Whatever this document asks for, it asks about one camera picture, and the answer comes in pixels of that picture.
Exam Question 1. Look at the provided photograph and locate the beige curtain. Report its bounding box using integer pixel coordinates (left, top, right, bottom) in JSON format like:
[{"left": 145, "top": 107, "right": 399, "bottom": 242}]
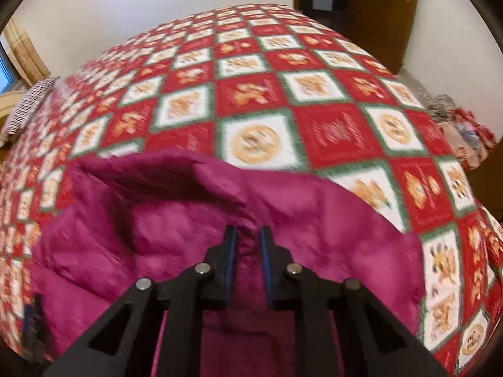
[{"left": 4, "top": 19, "right": 50, "bottom": 87}]

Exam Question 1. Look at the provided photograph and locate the magenta down jacket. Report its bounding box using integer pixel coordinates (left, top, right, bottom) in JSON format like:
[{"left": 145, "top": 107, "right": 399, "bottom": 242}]
[{"left": 29, "top": 150, "right": 427, "bottom": 377}]

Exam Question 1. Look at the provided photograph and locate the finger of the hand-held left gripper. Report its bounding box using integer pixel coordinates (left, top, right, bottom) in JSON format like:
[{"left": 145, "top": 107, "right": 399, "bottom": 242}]
[{"left": 21, "top": 294, "right": 53, "bottom": 364}]

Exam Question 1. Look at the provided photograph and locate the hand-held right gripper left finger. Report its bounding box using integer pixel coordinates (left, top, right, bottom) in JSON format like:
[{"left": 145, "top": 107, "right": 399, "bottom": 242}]
[{"left": 43, "top": 225, "right": 238, "bottom": 377}]

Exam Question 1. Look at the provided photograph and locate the window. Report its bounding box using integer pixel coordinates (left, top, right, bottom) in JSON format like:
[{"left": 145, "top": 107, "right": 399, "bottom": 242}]
[{"left": 0, "top": 33, "right": 18, "bottom": 95}]

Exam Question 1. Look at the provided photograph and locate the wooden door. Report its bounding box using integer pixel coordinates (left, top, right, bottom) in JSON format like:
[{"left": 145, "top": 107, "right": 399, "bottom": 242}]
[{"left": 346, "top": 0, "right": 419, "bottom": 75}]

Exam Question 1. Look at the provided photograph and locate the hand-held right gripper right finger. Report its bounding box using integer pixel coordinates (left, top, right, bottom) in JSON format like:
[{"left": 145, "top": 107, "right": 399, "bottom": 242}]
[{"left": 259, "top": 225, "right": 449, "bottom": 377}]

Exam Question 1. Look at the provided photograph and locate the wooden cabinet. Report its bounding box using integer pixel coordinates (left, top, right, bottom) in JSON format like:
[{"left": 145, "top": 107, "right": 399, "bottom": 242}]
[{"left": 467, "top": 161, "right": 503, "bottom": 221}]

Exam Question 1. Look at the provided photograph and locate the pile of clothes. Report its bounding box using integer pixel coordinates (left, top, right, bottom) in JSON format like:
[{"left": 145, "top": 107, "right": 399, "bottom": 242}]
[{"left": 426, "top": 94, "right": 498, "bottom": 169}]

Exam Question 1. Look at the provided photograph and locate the red checkered printed blanket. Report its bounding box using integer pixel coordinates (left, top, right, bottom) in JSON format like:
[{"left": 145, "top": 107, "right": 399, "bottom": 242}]
[{"left": 0, "top": 3, "right": 503, "bottom": 377}]

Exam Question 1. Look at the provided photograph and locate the striped pillow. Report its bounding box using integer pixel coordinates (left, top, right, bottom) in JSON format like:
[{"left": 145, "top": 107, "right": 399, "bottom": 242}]
[{"left": 0, "top": 76, "right": 59, "bottom": 146}]

